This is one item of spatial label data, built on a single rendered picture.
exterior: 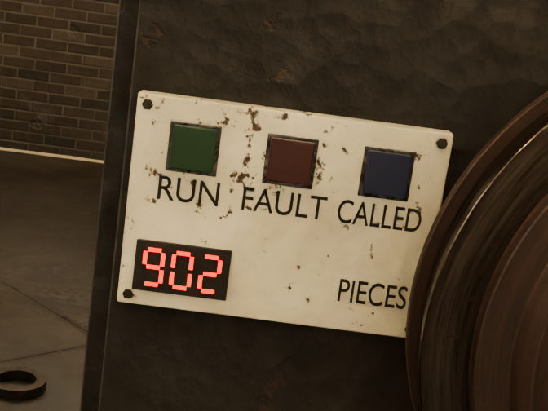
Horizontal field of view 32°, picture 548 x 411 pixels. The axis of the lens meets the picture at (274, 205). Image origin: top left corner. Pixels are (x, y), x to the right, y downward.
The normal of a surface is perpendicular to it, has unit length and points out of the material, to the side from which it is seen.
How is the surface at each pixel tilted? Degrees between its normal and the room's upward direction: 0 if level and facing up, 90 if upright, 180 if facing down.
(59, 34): 90
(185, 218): 90
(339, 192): 90
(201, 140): 90
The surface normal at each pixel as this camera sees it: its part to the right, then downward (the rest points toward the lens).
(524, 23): 0.00, 0.22
